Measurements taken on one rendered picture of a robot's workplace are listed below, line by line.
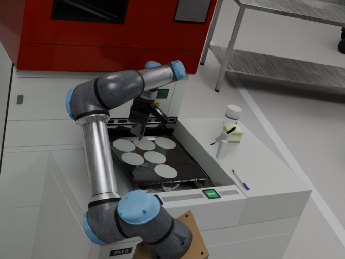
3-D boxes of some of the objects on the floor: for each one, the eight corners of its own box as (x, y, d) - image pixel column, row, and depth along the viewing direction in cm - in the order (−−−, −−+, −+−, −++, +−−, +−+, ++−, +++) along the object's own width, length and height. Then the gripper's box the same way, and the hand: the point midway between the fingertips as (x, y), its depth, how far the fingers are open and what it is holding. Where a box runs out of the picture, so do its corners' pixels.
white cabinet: (25, 288, 285) (48, 151, 248) (187, 259, 334) (227, 141, 297) (65, 397, 238) (101, 250, 201) (247, 345, 288) (303, 219, 250)
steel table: (384, 117, 618) (427, 28, 570) (213, 92, 561) (244, -9, 514) (352, 87, 682) (388, 4, 635) (196, 61, 625) (222, -31, 578)
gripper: (137, 89, 243) (127, 132, 253) (133, 97, 235) (122, 141, 245) (156, 95, 243) (145, 137, 253) (153, 103, 235) (141, 146, 245)
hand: (141, 138), depth 248 cm, fingers closed
